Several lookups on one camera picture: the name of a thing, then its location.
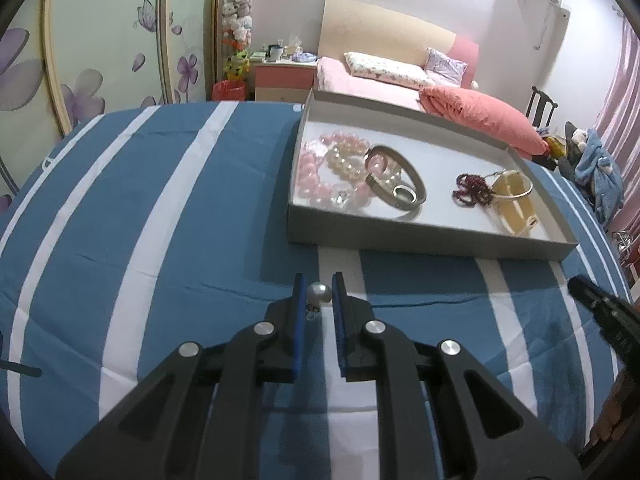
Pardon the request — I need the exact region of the person's right hand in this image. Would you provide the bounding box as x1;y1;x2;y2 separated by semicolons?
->
589;374;632;461

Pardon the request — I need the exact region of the wide silver bangle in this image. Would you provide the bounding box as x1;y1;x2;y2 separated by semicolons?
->
364;144;427;211

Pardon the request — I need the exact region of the dark red bead bracelet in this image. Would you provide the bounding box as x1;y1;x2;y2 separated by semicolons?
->
452;172;496;208

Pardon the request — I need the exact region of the pink duvet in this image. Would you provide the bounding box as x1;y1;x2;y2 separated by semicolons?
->
419;85;551;162

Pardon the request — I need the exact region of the thin silver bangle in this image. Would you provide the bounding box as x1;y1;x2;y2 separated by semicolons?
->
487;169;535;201

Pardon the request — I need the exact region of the pink nightstand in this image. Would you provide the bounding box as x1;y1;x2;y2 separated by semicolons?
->
249;55;319;102

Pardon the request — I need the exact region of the black chair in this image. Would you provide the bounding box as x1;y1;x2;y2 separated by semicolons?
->
525;85;559;128

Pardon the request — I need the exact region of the white pearl bracelet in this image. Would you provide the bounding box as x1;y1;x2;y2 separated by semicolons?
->
324;142;404;187

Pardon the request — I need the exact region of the cream bed headboard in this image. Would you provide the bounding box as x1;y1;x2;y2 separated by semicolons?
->
318;0;480;92

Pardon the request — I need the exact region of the grey jewelry tray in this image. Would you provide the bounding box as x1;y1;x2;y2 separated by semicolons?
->
286;87;581;262

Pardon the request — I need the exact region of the pink curtain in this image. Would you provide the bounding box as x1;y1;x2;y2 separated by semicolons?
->
592;12;640;171

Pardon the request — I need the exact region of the blue plush clothing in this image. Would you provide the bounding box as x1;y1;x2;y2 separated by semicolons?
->
573;129;626;226

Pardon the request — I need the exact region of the pink bead bracelet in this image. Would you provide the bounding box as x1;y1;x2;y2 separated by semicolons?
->
298;130;374;210

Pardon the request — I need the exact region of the white air conditioner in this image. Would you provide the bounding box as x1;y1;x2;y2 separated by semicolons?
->
497;0;572;53

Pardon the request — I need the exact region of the red bag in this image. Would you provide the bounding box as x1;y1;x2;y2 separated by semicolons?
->
212;80;247;104

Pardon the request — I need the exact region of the purple printed pillow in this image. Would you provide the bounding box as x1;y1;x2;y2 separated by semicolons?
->
424;47;470;87

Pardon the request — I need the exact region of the flower printed wardrobe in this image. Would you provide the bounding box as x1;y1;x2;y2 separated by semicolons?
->
0;0;223;211

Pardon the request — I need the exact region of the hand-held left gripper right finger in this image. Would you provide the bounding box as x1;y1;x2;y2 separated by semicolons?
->
332;272;583;480

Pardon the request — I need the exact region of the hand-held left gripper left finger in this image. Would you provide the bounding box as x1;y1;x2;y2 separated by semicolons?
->
55;273;308;480

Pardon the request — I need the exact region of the pearl earring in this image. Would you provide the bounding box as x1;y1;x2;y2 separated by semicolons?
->
305;282;333;319

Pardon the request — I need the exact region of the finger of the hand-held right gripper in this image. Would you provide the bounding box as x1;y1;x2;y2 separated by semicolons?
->
567;275;640;362

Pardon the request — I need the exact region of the white floral pillow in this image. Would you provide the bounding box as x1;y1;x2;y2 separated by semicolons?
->
343;51;437;91

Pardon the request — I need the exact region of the plush toy tower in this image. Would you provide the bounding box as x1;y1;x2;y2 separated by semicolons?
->
220;0;258;83

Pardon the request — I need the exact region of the pink bed sheet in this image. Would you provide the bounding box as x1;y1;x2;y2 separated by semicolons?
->
314;56;423;111

